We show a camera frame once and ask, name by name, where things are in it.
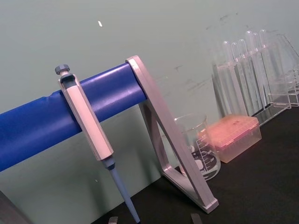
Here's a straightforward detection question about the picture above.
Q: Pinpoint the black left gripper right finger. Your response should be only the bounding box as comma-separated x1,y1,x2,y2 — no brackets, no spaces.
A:
190,212,203,224

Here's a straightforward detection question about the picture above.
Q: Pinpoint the grey white pipette blue tip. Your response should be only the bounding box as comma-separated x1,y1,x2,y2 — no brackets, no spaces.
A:
54,63,141,223

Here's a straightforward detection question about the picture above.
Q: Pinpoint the black table cloth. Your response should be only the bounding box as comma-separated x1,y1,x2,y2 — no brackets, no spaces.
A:
91,107,299,224

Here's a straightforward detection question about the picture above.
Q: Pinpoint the small clear acrylic holder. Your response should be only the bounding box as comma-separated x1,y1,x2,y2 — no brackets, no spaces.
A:
267,67,299,110

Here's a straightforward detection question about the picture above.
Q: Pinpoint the clear test tube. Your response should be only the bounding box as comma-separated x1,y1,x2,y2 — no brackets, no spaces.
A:
230,42,246,115
244,30,260,115
251,32,267,111
237,39,254,116
259,29,274,106
221,41,237,115

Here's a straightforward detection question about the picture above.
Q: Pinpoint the pink pipette tip box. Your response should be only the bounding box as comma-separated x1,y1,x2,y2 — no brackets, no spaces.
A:
197,114,262,164

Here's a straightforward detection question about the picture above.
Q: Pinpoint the clear acrylic test tube rack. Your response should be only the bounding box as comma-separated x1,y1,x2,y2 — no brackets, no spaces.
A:
211,46,292,125

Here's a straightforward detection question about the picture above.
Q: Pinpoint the clear glass beaker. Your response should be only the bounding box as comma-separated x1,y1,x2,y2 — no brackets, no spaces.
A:
173,114,221,182

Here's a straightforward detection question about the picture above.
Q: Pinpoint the pipette stand with blue bar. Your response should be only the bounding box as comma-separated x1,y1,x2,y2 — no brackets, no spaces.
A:
0,55,220,214

